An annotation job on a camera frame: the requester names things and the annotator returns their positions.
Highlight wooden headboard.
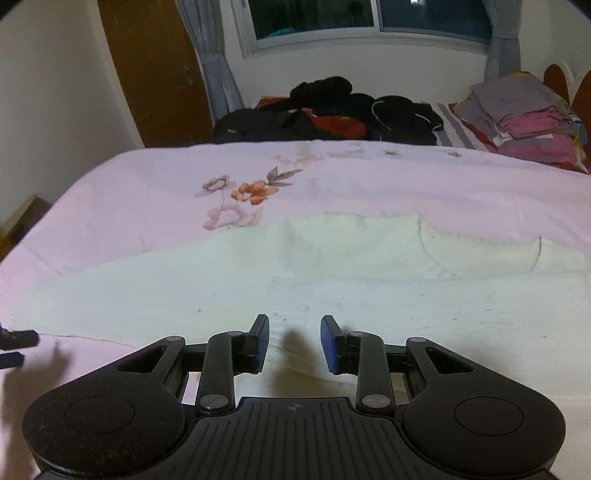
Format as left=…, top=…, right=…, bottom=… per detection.
left=542, top=62, right=591, bottom=110

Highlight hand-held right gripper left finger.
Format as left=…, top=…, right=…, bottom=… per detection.
left=115, top=314, right=271, bottom=417

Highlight red cloth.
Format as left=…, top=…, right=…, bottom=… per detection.
left=255, top=95, right=366, bottom=140

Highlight white knit garment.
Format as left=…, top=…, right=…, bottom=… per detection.
left=8, top=213, right=591, bottom=409

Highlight striped bed sheet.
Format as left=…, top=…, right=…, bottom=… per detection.
left=431, top=102, right=497, bottom=151

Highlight pile of black clothes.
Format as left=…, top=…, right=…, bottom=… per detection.
left=211, top=75, right=445, bottom=147

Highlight grey curtain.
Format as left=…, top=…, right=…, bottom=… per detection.
left=177, top=0, right=245, bottom=124
left=481, top=0, right=523, bottom=83

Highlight brown wooden door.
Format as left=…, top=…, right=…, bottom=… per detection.
left=98, top=0, right=216, bottom=148

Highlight pink floral blanket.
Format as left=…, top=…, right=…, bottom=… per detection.
left=0, top=138, right=591, bottom=480

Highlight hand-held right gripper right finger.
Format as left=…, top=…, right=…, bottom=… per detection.
left=320, top=315, right=478, bottom=417

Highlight grey folded clothes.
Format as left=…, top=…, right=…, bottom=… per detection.
left=455, top=74, right=570, bottom=136

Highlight wooden nightstand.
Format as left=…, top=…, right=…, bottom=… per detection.
left=0, top=194, right=51, bottom=263

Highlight window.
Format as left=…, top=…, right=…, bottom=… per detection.
left=231, top=0, right=494, bottom=59

